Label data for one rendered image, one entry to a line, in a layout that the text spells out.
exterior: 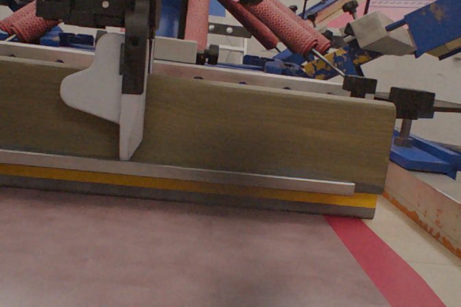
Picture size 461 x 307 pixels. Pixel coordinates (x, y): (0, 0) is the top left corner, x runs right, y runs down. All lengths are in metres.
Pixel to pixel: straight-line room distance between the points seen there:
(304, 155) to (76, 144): 0.18
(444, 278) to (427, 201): 0.10
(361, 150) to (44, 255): 0.25
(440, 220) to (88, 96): 0.28
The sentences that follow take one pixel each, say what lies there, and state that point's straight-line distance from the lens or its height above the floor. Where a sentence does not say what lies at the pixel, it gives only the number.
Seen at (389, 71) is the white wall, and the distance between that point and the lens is 5.07.
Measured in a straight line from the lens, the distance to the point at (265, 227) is 0.39.
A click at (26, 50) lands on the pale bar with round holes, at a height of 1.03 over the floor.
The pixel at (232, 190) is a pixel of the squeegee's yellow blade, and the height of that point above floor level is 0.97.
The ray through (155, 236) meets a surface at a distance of 0.35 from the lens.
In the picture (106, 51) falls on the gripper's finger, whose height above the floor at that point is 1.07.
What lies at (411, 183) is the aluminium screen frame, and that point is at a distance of 0.49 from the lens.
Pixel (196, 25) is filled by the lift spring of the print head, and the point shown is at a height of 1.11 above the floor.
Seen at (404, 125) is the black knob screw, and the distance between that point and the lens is 0.56.
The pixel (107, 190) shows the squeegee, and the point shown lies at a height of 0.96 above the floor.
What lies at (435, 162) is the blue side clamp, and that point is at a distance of 0.51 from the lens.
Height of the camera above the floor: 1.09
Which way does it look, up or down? 10 degrees down
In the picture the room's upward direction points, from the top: 7 degrees clockwise
